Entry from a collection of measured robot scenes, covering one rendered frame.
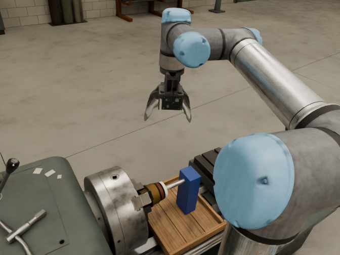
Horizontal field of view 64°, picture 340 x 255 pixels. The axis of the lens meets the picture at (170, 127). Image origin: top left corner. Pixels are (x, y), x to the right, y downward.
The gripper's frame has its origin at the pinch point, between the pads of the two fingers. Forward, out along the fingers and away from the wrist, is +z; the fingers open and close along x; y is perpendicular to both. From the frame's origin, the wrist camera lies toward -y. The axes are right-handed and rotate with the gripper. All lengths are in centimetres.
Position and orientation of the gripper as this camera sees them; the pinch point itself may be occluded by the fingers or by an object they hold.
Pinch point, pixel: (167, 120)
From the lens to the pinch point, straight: 91.5
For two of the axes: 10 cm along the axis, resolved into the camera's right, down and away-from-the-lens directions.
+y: 0.4, 5.8, -8.1
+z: -0.7, 8.1, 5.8
